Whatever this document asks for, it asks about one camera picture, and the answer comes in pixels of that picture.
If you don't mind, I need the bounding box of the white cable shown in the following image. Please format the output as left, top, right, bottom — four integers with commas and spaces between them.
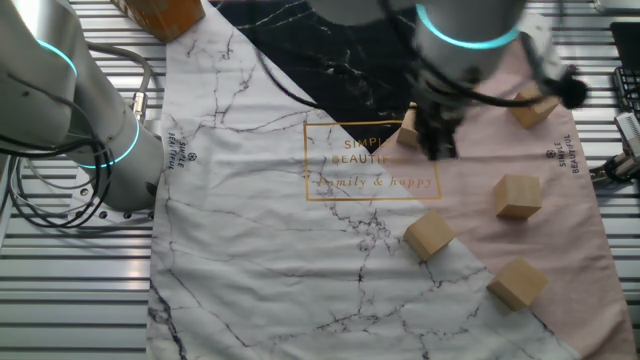
4, 152, 81, 194

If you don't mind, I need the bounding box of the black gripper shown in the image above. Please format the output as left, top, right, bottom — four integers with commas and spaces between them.
412, 79, 471, 162

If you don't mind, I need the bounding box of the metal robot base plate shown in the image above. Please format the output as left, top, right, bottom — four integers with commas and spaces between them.
64, 174, 156, 226

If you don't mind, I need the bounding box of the black keyboard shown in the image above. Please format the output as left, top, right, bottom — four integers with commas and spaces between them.
613, 65, 640, 121

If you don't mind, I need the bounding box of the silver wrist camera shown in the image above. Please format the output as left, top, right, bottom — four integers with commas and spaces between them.
517, 27, 574, 86

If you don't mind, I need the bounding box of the marble pattern table cloth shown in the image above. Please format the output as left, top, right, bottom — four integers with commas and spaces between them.
144, 0, 639, 360

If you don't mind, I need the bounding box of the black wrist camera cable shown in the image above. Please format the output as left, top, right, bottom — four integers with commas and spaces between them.
254, 0, 589, 111

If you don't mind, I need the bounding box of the black side camera cable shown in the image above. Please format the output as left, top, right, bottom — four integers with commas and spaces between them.
602, 152, 640, 184

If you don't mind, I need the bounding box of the brown cardboard box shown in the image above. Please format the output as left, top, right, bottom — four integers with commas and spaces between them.
109, 0, 207, 44

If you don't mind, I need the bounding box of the black flat panel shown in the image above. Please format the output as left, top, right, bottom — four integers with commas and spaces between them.
609, 21, 640, 69

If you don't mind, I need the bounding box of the black cable bundle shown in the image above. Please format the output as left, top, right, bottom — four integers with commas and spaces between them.
0, 134, 115, 231

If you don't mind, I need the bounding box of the light wooden cube block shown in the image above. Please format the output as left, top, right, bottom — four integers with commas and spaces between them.
486, 256, 550, 312
396, 102, 421, 149
508, 82, 561, 130
492, 173, 544, 220
402, 209, 457, 262

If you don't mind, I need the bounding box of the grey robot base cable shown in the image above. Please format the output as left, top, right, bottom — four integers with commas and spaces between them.
87, 42, 154, 124

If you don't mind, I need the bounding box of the silver side camera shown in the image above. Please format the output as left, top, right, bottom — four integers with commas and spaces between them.
613, 112, 640, 161

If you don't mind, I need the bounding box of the grey flat device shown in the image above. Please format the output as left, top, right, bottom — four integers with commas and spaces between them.
593, 0, 640, 15

